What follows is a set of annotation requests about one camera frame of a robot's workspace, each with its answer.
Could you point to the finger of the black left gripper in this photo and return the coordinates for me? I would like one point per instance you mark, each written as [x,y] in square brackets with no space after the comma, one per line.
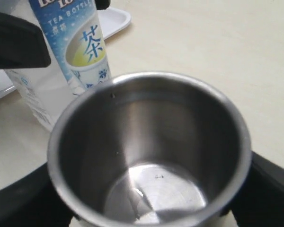
[22,44]
[102,4]

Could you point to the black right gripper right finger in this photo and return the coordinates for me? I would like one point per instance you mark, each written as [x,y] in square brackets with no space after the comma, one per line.
[260,201]

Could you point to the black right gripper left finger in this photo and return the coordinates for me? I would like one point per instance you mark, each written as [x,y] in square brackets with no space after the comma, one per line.
[33,202]

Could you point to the stainless steel cup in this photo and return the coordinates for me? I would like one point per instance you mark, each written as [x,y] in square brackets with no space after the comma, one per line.
[150,149]

